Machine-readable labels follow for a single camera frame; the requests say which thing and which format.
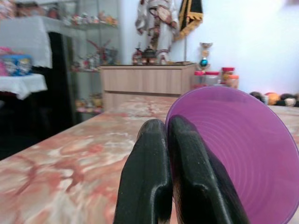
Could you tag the pink packaged item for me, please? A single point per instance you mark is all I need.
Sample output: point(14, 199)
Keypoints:
point(4, 59)

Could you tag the gold trophy with blue ball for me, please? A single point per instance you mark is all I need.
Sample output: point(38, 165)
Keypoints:
point(205, 56)

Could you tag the black piano with white cloth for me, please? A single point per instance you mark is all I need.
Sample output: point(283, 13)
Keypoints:
point(35, 81)

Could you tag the red lidded plastic jar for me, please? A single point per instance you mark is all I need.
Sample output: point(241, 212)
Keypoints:
point(199, 79)
point(227, 74)

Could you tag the black gold fringed banner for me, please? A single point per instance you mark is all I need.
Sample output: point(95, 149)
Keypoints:
point(190, 16)

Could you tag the white embroidered hanging robe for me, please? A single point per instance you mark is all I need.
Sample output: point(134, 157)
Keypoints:
point(157, 25)

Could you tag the translucent purple plastic cup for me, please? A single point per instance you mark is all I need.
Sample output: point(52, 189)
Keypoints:
point(238, 144)

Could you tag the clear jar with white lid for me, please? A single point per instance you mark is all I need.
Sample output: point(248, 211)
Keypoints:
point(212, 78)

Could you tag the light wooden sideboard cabinet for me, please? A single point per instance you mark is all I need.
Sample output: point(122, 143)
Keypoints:
point(147, 82)

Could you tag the blue patterned tin box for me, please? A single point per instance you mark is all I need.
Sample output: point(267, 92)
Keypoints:
point(17, 65)

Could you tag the dark ornamental teapot set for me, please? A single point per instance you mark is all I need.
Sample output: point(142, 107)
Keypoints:
point(146, 56)

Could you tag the white lace cloth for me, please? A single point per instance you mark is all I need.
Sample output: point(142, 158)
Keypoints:
point(22, 85)

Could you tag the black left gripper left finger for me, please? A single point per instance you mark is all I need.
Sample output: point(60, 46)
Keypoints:
point(146, 168)

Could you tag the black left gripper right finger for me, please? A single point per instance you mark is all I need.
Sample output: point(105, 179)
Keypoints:
point(198, 177)

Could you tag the glass display cabinet with figurines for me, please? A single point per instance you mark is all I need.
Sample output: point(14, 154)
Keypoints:
point(93, 56)

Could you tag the orange lidded plastic jar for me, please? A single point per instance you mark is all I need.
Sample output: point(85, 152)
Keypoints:
point(233, 80)

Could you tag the pile of plush toys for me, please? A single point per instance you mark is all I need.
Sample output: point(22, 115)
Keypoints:
point(278, 98)

